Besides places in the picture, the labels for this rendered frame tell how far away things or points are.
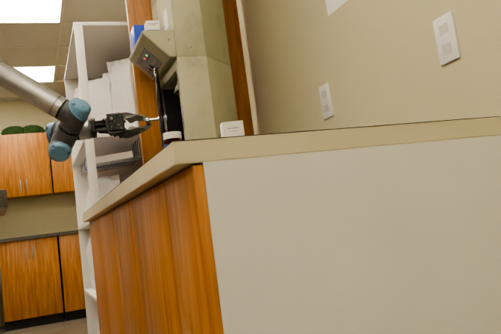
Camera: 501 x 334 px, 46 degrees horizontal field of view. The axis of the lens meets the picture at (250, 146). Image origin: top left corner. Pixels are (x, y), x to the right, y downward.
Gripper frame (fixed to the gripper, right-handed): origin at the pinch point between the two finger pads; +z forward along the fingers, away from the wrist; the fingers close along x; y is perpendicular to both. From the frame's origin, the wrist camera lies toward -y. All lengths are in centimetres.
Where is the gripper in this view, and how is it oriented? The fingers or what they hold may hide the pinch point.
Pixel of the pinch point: (147, 122)
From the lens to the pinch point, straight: 220.3
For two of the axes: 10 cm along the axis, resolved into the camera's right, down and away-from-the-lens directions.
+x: -1.3, -9.8, 1.3
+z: 9.9, -1.2, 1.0
